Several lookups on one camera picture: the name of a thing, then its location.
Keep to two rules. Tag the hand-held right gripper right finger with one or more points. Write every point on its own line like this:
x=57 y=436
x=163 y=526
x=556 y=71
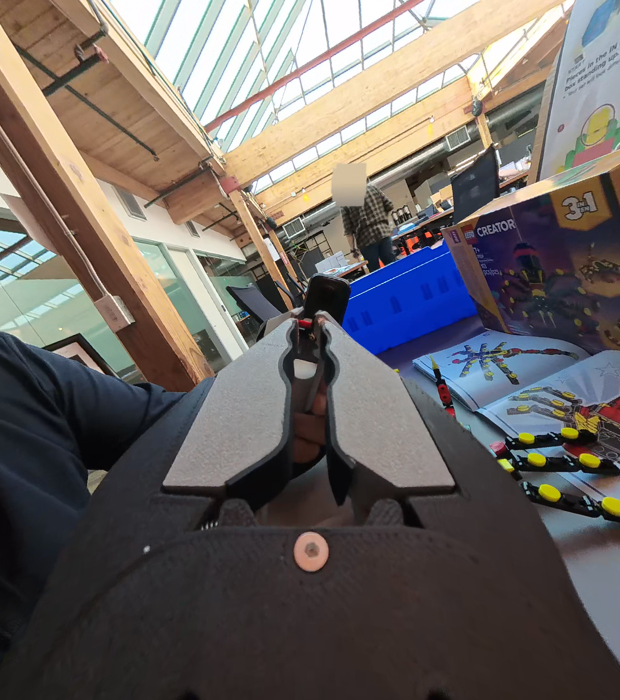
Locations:
x=386 y=432

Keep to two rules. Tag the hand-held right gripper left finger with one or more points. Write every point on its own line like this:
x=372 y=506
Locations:
x=233 y=426

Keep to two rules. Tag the small red black lego assembly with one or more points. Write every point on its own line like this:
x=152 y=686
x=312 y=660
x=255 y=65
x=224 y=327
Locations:
x=304 y=324

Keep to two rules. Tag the person's left forearm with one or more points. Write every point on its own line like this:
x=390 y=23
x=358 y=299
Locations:
x=85 y=394

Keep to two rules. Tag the black red lego tail spike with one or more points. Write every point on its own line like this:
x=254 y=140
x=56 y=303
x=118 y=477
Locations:
x=442 y=391

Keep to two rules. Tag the yellow tile lego piece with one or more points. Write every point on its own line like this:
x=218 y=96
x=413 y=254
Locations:
x=506 y=466

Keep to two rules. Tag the black lego leg yellow studs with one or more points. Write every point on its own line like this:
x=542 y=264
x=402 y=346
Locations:
x=547 y=438
x=583 y=506
x=561 y=464

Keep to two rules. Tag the purple yellow lego box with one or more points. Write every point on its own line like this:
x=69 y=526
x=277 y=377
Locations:
x=561 y=273

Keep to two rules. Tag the open lego instruction booklet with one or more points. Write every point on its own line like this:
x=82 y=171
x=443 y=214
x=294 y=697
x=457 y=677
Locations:
x=616 y=377

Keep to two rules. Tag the person's left hand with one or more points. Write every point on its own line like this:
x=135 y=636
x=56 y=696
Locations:
x=310 y=432

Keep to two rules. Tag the stack of white boxes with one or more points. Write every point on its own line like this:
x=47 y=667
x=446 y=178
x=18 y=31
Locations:
x=334 y=261

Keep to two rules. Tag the blue plastic bin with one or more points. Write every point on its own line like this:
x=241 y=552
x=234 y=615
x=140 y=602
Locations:
x=408 y=301

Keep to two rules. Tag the spider cover instruction booklet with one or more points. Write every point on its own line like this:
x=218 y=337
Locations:
x=528 y=372

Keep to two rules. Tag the grey electrical junction box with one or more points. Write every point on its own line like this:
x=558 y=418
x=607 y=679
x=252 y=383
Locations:
x=114 y=313

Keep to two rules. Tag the black framed marker sign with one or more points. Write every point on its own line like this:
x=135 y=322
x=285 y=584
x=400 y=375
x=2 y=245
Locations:
x=77 y=353

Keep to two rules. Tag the black mesh office chair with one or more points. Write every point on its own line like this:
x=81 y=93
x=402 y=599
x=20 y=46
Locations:
x=474 y=186

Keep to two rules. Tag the person's torso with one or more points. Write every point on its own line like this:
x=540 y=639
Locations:
x=14 y=547

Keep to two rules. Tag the wooden clipboard instruction sheet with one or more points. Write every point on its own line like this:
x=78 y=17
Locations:
x=599 y=82

